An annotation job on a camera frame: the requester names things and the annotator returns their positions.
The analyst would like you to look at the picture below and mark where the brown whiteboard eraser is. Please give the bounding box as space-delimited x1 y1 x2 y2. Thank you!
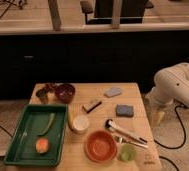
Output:
82 99 101 113

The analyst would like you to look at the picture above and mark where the dark small toy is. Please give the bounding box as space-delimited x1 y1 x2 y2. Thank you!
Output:
45 83 56 93

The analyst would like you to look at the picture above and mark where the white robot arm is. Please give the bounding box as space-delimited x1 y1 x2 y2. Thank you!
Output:
146 63 189 126

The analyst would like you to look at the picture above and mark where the black cable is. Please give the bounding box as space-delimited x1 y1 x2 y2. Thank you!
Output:
153 105 188 150

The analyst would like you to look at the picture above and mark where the white paper cup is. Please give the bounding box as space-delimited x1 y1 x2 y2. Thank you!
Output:
73 115 90 134

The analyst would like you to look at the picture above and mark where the silver metal utensil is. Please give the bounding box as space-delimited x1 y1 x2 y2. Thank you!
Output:
115 136 148 148

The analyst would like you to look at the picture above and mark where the office chair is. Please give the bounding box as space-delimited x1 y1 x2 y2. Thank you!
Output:
80 0 154 25

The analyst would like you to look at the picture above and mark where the green plastic tray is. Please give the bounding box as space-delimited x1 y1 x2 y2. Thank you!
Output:
4 104 68 167

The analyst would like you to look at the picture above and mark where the green cup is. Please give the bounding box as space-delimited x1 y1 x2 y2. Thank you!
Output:
118 144 136 162

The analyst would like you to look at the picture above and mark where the dark red bowl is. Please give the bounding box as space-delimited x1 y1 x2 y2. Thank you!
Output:
55 83 75 103

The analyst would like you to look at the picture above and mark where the orange fruit toy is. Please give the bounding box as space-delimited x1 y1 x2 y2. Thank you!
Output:
35 138 49 154

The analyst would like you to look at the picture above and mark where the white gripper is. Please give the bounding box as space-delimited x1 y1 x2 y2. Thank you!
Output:
146 87 173 126

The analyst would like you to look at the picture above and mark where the orange bowl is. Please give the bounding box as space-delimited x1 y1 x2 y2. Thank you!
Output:
84 130 117 163

